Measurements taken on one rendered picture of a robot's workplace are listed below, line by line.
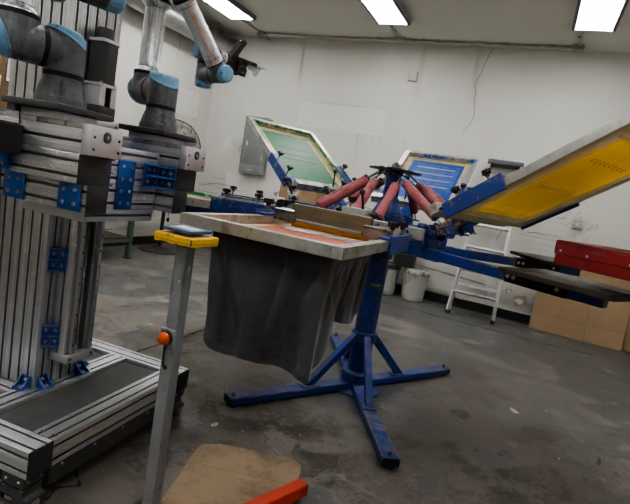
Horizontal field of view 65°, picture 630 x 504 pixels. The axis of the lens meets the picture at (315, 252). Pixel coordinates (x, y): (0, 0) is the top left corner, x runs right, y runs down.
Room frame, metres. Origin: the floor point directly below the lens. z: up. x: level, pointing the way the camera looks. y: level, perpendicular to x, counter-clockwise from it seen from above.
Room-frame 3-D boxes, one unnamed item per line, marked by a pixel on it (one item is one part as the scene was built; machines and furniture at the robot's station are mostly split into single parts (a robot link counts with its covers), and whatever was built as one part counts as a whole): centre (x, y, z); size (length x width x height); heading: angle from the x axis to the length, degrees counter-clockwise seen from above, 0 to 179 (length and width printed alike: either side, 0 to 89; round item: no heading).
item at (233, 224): (1.87, 0.04, 0.97); 0.79 x 0.58 x 0.04; 157
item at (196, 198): (2.73, 0.53, 1.05); 1.08 x 0.61 x 0.23; 97
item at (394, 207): (2.84, -0.37, 0.67); 0.39 x 0.39 x 1.35
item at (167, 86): (2.06, 0.72, 1.42); 0.13 x 0.12 x 0.14; 48
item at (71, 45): (1.58, 0.87, 1.42); 0.13 x 0.12 x 0.14; 136
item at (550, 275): (2.31, -0.78, 0.91); 1.34 x 0.40 x 0.08; 37
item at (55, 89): (1.58, 0.87, 1.31); 0.15 x 0.15 x 0.10
